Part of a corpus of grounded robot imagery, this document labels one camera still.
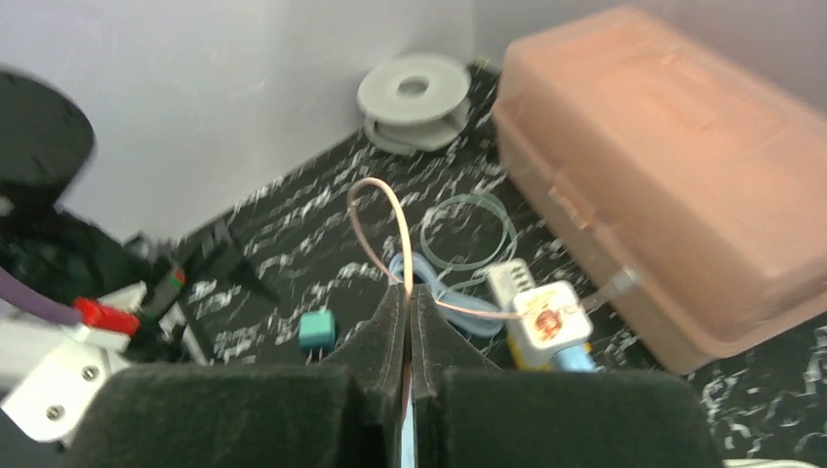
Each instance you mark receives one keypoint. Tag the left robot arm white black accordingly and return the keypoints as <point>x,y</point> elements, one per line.
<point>46,142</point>

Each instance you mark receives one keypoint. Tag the yellow cube socket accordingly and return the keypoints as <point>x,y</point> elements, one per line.
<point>520,361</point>

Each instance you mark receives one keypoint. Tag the pink translucent plastic storage box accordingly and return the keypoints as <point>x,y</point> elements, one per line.
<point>642,149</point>

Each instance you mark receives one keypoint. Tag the teal plug adapter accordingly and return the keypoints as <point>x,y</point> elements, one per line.
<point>317,334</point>

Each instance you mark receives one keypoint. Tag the light blue power strip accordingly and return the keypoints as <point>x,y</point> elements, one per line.
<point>408,445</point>

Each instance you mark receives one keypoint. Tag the small light blue charger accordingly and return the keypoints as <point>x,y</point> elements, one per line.
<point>575,358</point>

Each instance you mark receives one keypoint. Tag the grey filament spool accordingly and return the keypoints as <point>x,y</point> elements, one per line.
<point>415,103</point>

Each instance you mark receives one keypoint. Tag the white cube charger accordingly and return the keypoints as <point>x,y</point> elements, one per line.
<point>551,319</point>

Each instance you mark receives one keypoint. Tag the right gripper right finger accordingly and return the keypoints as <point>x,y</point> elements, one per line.
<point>468,412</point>

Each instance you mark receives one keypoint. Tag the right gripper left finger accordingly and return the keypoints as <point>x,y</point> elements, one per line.
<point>345,411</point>

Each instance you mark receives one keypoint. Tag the white usb charging hub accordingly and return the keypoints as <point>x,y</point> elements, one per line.
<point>506,279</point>

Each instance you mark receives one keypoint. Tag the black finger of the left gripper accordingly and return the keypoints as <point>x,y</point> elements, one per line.
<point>220,265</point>

